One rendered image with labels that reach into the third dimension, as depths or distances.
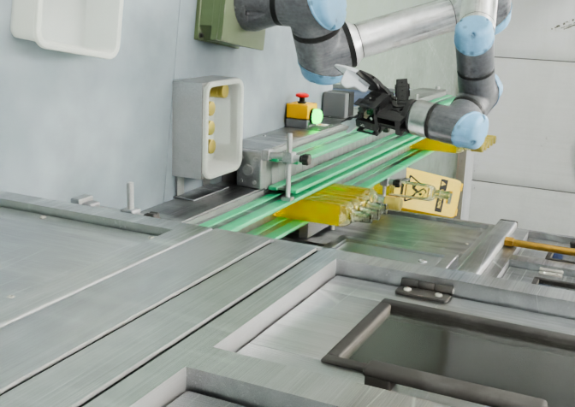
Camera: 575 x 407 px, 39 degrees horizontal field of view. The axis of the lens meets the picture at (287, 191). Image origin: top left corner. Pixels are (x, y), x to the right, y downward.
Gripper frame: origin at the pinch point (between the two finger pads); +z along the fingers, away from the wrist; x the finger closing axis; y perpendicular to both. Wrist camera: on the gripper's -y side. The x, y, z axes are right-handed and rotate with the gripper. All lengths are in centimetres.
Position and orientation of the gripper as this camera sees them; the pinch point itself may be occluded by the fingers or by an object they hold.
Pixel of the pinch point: (339, 92)
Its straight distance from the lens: 182.2
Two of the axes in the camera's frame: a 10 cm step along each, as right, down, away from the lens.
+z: -8.1, -2.6, 5.3
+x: 1.4, 7.8, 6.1
